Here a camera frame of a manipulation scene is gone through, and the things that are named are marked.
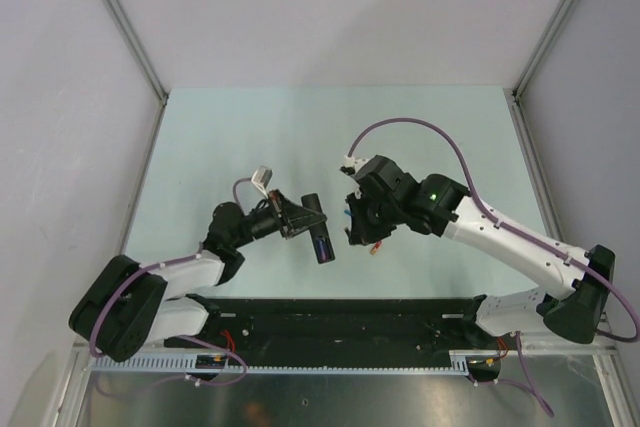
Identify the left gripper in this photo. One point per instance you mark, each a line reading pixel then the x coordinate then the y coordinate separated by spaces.
pixel 294 218

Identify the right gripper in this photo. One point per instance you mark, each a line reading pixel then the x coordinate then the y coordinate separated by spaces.
pixel 362 233

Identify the purple battery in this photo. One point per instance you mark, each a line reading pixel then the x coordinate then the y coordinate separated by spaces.
pixel 324 253

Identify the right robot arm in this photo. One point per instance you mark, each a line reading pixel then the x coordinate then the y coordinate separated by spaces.
pixel 569 297

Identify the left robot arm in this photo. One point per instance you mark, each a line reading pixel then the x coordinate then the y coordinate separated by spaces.
pixel 130 305

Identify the red orange battery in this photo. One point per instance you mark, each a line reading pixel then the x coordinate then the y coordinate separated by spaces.
pixel 375 248

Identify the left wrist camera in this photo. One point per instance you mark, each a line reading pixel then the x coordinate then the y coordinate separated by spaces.
pixel 261 178

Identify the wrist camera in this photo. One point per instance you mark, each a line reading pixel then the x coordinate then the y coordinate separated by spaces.
pixel 351 165
pixel 261 178

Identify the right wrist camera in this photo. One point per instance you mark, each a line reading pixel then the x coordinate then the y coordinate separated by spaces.
pixel 351 165

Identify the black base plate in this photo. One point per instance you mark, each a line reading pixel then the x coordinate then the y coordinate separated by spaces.
pixel 342 330

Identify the grey cable duct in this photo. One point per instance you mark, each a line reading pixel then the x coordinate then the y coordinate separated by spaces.
pixel 202 362

